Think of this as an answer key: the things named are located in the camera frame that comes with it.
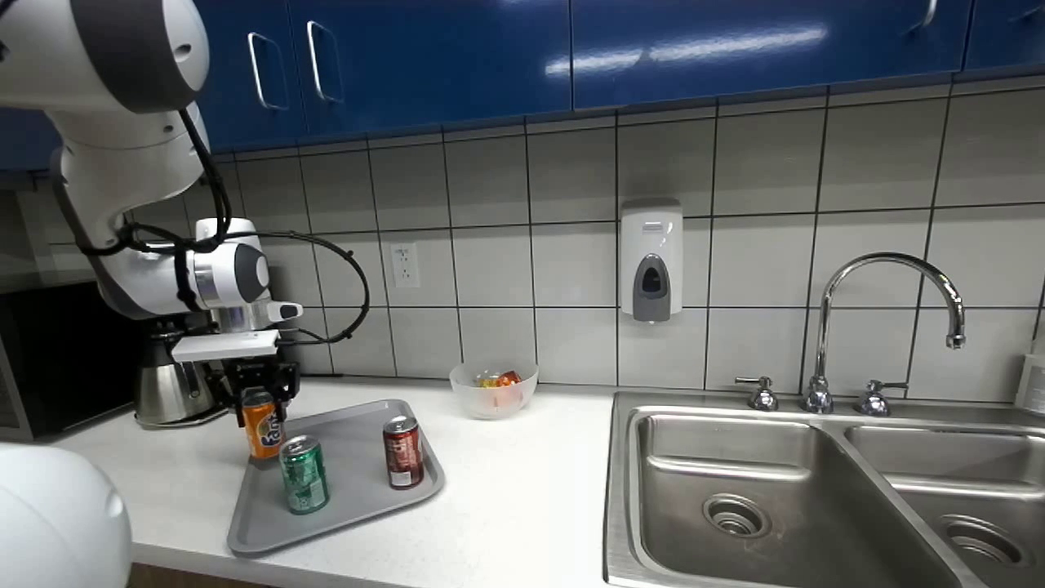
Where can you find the orange soda can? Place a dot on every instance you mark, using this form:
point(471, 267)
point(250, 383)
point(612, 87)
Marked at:
point(264, 431)

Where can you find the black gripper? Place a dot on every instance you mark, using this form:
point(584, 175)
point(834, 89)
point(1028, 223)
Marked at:
point(224, 379)

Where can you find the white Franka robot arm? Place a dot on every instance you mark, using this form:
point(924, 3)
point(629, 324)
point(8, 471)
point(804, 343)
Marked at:
point(118, 150)

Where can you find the clear plastic bowl with fruit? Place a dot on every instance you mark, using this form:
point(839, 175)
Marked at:
point(495, 393)

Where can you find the black microwave oven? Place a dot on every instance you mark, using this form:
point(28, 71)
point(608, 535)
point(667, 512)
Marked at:
point(60, 359)

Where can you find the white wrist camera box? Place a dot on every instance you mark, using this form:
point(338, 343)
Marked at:
point(224, 343)

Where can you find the stainless steel double sink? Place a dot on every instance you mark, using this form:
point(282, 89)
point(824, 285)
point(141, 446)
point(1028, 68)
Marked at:
point(785, 501)

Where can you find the wooden base cabinet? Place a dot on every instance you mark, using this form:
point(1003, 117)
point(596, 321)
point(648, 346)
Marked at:
point(184, 575)

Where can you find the green soda can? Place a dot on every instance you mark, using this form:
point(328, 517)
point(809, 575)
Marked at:
point(305, 479)

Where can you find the grey plastic tray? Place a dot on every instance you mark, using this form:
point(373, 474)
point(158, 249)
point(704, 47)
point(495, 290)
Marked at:
point(360, 512)

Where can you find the steel coffee carafe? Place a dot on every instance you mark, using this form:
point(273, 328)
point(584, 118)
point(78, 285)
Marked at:
point(168, 393)

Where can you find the red soda can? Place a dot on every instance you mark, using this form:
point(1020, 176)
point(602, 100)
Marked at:
point(402, 456)

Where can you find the chrome gooseneck faucet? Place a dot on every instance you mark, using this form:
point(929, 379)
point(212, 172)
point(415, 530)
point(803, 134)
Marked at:
point(883, 264)

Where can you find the blue wall cabinets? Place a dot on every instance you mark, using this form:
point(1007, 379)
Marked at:
point(436, 53)

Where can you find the white wall soap dispenser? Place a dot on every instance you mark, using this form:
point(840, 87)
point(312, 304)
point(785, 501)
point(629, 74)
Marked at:
point(650, 257)

